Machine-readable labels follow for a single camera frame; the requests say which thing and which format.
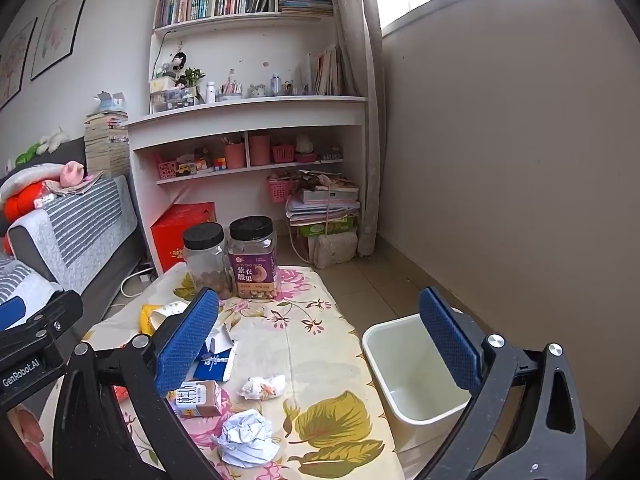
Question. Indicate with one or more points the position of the green plush toy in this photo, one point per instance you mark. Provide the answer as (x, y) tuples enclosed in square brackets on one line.
[(27, 155)]

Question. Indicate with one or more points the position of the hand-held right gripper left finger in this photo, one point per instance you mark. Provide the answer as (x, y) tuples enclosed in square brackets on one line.
[(187, 340)]

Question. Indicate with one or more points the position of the pink mesh basket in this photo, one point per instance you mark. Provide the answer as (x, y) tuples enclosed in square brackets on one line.
[(167, 170)]

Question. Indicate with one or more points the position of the dark grey sofa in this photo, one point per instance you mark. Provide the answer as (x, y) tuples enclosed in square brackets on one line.
[(100, 270)]

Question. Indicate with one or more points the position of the small figurine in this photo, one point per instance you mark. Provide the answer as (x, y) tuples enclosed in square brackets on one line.
[(233, 81)]

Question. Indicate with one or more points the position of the dark-haired doll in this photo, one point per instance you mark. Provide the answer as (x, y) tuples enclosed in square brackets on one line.
[(177, 65)]

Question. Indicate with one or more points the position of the yellow wrapper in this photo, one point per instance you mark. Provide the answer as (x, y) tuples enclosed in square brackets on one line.
[(147, 320)]

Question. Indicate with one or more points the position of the white plush ball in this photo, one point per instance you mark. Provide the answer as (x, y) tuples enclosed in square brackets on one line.
[(304, 144)]

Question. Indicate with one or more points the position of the red wrapper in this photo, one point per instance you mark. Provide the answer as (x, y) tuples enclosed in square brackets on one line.
[(121, 393)]

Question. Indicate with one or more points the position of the small printed tissue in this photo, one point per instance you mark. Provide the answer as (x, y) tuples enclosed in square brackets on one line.
[(262, 387)]

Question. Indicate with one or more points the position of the white bottle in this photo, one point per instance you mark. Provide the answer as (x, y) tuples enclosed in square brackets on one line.
[(211, 94)]

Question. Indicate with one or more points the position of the floral tablecloth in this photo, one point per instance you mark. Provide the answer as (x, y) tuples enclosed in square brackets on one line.
[(320, 340)]

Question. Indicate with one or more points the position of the framed picture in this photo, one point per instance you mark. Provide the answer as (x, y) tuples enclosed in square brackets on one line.
[(60, 30), (15, 65)]

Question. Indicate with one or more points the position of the leaning upright books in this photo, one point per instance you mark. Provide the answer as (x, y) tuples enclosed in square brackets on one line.
[(330, 72)]

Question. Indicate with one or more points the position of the purple label jar black lid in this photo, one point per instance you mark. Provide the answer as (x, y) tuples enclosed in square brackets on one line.
[(254, 265)]

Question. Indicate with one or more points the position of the clear jar black lid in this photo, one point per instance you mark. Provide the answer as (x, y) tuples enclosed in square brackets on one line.
[(205, 260)]

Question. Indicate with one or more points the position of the white sack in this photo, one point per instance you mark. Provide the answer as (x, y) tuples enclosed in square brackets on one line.
[(335, 250)]

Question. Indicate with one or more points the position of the green cardboard box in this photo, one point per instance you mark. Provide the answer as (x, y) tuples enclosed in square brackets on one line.
[(320, 229)]

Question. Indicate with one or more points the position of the white bookshelf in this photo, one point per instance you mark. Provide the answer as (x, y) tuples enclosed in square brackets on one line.
[(250, 125)]

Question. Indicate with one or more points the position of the red cardboard box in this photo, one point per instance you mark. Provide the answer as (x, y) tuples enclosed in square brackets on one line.
[(175, 240)]

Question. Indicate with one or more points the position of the large white paper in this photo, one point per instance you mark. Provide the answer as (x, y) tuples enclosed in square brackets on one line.
[(247, 437)]

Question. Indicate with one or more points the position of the blue and white box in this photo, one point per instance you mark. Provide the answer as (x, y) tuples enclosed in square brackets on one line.
[(215, 365)]

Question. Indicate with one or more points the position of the yellow toy car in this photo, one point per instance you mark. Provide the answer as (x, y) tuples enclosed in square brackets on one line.
[(185, 169)]

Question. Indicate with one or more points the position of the blue tissue box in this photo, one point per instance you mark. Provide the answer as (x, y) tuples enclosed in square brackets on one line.
[(111, 104)]

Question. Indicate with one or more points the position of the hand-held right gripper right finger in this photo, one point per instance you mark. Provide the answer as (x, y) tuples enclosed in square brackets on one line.
[(450, 345)]

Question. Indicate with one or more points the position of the striped grey sofa cover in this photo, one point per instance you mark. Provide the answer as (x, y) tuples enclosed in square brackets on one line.
[(25, 280), (85, 225)]

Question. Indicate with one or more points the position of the brown milk carton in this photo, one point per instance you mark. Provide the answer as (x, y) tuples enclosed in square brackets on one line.
[(200, 400)]

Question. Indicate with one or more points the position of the green potted plant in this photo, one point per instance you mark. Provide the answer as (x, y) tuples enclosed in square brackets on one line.
[(192, 76)]

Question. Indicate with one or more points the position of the clear storage box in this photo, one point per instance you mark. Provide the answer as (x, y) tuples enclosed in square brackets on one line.
[(172, 96)]

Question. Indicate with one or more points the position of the pink pen holder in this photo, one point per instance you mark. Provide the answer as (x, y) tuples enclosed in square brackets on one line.
[(235, 157), (260, 151)]

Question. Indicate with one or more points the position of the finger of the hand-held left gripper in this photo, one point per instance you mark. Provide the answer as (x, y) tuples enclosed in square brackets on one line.
[(50, 317), (11, 312)]

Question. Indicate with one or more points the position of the orange cushion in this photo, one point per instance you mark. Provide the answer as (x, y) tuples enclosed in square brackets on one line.
[(22, 202)]

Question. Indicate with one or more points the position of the small pink basket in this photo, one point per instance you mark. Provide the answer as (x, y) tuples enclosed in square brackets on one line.
[(282, 154)]

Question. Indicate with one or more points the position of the row of upright books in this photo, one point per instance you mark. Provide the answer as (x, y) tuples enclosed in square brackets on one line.
[(200, 2)]

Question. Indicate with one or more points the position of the clear bottle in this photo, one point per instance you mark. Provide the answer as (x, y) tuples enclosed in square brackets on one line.
[(276, 86)]

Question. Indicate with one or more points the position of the white plastic waste bin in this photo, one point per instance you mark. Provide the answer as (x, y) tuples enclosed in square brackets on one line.
[(425, 400)]

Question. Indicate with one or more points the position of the pink plush pig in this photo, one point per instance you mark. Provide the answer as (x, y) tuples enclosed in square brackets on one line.
[(75, 172)]

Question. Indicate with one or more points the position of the pink tray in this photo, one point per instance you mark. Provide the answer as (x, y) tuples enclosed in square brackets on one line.
[(306, 158)]

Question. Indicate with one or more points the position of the pile of papers and books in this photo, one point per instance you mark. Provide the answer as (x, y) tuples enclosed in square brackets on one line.
[(322, 205)]

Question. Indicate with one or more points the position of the white plush toy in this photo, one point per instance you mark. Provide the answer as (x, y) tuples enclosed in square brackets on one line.
[(52, 140)]

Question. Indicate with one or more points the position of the white pillow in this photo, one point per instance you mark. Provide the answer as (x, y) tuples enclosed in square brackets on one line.
[(25, 180)]

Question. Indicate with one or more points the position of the puzzle cube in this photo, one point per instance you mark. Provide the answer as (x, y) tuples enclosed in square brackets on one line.
[(220, 164)]

